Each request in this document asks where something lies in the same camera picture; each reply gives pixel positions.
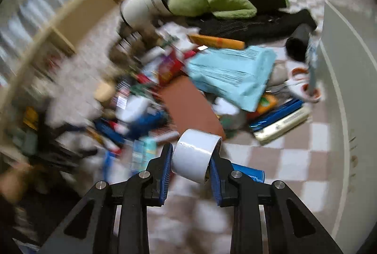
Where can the black cloth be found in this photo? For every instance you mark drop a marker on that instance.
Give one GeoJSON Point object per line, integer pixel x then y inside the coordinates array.
{"type": "Point", "coordinates": [256, 26]}

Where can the long black box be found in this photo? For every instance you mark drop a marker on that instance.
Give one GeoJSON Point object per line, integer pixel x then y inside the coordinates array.
{"type": "Point", "coordinates": [265, 0]}

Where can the cream long box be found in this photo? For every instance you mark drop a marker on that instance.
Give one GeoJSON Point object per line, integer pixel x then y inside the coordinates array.
{"type": "Point", "coordinates": [282, 128]}

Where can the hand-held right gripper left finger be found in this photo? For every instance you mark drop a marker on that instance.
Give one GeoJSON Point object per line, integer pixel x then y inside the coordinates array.
{"type": "Point", "coordinates": [165, 174]}

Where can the light blue packet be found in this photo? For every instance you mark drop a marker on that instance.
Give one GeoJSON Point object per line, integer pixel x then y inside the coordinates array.
{"type": "Point", "coordinates": [232, 74]}

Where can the small orange box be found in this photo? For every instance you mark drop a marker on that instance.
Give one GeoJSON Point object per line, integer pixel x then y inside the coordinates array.
{"type": "Point", "coordinates": [266, 102]}

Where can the orange tube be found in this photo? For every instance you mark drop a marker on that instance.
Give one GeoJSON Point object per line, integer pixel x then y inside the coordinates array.
{"type": "Point", "coordinates": [216, 41]}

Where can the brown cardboard sheet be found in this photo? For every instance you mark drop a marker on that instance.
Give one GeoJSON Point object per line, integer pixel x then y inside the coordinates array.
{"type": "Point", "coordinates": [191, 107]}

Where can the black cylinder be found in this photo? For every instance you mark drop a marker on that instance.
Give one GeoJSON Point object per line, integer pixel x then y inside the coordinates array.
{"type": "Point", "coordinates": [299, 42]}

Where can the wooden bedside shelf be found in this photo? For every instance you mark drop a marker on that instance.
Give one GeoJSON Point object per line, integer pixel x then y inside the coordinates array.
{"type": "Point", "coordinates": [88, 9]}

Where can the white baseball cap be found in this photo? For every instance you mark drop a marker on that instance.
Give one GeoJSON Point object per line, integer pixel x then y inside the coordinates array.
{"type": "Point", "coordinates": [141, 8]}

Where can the white tape roll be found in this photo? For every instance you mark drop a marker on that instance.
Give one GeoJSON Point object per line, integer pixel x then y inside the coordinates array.
{"type": "Point", "coordinates": [194, 157]}

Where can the blue and white packet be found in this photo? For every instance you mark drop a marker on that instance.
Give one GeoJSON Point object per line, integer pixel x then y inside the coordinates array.
{"type": "Point", "coordinates": [312, 65]}

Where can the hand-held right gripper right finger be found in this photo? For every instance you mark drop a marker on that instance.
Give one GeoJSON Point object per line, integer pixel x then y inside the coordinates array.
{"type": "Point", "coordinates": [215, 183]}

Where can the blue flat pack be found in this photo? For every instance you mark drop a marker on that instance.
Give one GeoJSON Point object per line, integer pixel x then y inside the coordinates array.
{"type": "Point", "coordinates": [277, 115]}

